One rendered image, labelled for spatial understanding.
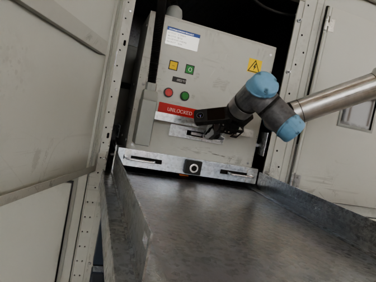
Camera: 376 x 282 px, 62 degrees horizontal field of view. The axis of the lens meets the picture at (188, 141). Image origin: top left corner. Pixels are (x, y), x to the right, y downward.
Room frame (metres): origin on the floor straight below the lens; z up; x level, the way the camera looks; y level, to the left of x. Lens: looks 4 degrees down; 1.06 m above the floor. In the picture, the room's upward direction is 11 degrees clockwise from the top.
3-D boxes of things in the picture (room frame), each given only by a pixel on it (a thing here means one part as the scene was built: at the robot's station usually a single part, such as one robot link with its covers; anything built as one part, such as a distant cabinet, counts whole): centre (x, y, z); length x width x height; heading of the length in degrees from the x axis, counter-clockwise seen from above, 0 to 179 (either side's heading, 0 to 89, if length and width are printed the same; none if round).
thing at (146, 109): (1.02, 0.15, 1.04); 0.08 x 0.05 x 0.17; 17
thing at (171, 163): (1.16, -0.02, 0.89); 0.54 x 0.05 x 0.06; 107
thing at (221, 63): (1.15, -0.03, 1.15); 0.48 x 0.01 x 0.48; 107
